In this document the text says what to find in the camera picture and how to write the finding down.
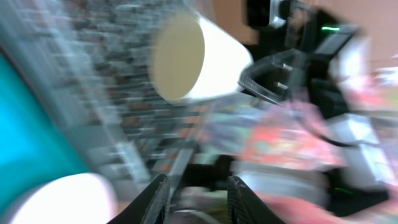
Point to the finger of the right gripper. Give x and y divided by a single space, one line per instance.
273 78

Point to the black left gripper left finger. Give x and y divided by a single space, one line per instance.
151 206

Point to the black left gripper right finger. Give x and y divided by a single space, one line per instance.
245 207

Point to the small white pink plate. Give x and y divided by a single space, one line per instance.
79 198

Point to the white paper cup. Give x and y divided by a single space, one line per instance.
192 59

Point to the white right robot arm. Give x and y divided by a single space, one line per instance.
313 38

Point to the grey dishwasher rack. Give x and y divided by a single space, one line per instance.
88 64

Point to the teal plastic tray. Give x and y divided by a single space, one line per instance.
33 150

